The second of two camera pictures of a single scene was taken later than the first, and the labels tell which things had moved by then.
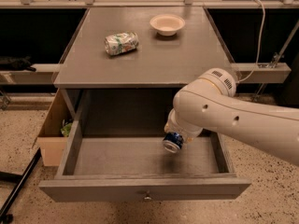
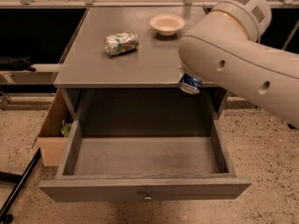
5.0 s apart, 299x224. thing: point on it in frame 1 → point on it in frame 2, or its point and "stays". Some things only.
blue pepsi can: x=173 y=142 → x=190 y=85
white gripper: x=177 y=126 → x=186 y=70
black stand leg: x=18 y=179 stays
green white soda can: x=121 y=43 stays
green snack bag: x=65 y=128 stays
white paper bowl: x=167 y=24 stays
